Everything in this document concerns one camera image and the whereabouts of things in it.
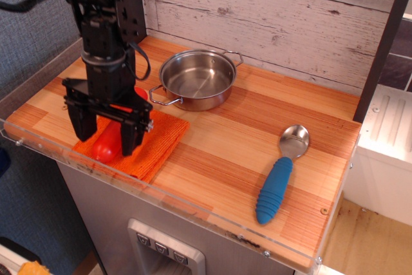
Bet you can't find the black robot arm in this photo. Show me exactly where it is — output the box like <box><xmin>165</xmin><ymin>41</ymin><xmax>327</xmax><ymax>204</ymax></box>
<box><xmin>1</xmin><ymin>0</ymin><xmax>153</xmax><ymax>156</ymax></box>

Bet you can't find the silver dispenser button panel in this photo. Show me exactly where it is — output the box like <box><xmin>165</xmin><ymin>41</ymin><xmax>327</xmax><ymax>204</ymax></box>
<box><xmin>127</xmin><ymin>218</ymin><xmax>206</xmax><ymax>274</ymax></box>

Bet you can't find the orange folded cloth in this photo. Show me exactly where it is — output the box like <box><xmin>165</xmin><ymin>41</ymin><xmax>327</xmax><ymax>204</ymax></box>
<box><xmin>72</xmin><ymin>111</ymin><xmax>190</xmax><ymax>182</ymax></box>

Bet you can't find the long red toy sausage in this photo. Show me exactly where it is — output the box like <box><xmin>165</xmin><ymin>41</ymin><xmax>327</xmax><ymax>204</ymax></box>
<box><xmin>91</xmin><ymin>86</ymin><xmax>149</xmax><ymax>164</ymax></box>

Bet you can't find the dark upright post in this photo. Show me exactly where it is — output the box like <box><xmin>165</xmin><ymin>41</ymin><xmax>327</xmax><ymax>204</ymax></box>
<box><xmin>353</xmin><ymin>0</ymin><xmax>409</xmax><ymax>123</ymax></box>
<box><xmin>126</xmin><ymin>0</ymin><xmax>147</xmax><ymax>44</ymax></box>

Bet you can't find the clear acrylic edge guard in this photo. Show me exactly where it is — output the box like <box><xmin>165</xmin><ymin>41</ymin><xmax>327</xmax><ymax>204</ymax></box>
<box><xmin>3</xmin><ymin>113</ymin><xmax>360</xmax><ymax>272</ymax></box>

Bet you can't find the blue handled metal spoon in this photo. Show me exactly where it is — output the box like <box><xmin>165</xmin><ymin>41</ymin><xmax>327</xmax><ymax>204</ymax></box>
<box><xmin>256</xmin><ymin>124</ymin><xmax>310</xmax><ymax>225</ymax></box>

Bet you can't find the black braided cable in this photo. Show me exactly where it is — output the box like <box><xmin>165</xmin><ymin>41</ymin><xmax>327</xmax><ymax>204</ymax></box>
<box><xmin>0</xmin><ymin>0</ymin><xmax>54</xmax><ymax>14</ymax></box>

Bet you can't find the dark right upright post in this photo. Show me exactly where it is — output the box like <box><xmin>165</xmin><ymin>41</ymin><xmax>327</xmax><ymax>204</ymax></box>
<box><xmin>353</xmin><ymin>0</ymin><xmax>409</xmax><ymax>123</ymax></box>

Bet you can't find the small steel pot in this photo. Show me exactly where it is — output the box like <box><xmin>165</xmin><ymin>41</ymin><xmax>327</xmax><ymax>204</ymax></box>
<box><xmin>149</xmin><ymin>49</ymin><xmax>243</xmax><ymax>111</ymax></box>

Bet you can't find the grey toy fridge cabinet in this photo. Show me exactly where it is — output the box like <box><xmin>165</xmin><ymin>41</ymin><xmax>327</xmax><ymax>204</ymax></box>
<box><xmin>59</xmin><ymin>164</ymin><xmax>295</xmax><ymax>274</ymax></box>

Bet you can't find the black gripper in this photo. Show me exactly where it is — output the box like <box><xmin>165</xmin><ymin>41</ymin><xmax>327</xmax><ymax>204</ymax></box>
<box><xmin>62</xmin><ymin>52</ymin><xmax>153</xmax><ymax>156</ymax></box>

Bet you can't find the white toy sink unit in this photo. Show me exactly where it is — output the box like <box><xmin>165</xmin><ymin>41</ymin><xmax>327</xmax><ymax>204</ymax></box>
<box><xmin>343</xmin><ymin>13</ymin><xmax>412</xmax><ymax>224</ymax></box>

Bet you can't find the dark left upright post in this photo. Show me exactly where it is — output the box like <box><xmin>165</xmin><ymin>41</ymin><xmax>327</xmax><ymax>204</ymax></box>
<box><xmin>126</xmin><ymin>0</ymin><xmax>147</xmax><ymax>44</ymax></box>

